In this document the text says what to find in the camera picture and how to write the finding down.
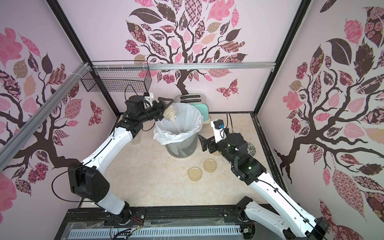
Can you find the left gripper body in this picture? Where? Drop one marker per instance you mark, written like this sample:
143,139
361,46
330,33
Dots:
158,111

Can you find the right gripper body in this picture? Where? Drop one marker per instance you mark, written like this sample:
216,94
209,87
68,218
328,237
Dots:
211,144

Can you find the glass jar beige lid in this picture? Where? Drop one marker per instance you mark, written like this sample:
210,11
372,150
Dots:
171,113

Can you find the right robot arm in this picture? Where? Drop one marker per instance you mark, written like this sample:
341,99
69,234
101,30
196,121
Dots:
288,220

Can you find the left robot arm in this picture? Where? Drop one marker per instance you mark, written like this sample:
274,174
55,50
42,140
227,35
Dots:
87,179

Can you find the grey mesh trash bin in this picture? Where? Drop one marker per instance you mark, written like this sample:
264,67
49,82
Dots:
183,149

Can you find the white plastic trash bag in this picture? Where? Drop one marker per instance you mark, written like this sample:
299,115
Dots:
185,125

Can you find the patterned ceramic bowl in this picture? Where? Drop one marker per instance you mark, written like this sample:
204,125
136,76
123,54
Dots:
251,149

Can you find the small bottle with cork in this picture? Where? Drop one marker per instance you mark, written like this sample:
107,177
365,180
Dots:
136,140

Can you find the mint green toaster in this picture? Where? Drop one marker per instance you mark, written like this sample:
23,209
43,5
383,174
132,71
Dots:
199,102

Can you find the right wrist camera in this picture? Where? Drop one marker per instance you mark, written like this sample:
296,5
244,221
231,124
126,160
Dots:
219,130

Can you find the black wire basket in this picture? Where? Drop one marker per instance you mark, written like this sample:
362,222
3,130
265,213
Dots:
118,76

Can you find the aluminium rail back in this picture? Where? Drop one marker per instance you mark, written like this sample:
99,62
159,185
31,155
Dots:
183,66

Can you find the aluminium rail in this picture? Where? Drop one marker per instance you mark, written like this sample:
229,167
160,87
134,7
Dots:
12,147
183,66

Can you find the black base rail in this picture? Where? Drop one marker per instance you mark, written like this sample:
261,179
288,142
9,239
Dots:
176,216

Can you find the white slotted cable duct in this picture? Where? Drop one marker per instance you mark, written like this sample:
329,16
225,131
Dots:
159,232

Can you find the aluminium rail left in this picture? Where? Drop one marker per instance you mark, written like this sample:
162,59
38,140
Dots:
12,147

